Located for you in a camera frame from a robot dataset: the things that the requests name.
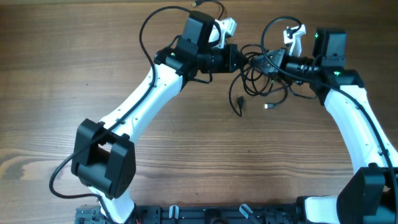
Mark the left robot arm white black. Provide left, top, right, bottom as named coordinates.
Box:
left=71, top=11, right=244, bottom=223

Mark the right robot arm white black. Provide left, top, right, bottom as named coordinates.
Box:
left=251, top=27, right=397, bottom=223

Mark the black usb cable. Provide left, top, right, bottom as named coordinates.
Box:
left=192, top=0, right=318, bottom=118

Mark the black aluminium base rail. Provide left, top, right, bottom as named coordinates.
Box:
left=74, top=203, right=305, bottom=224

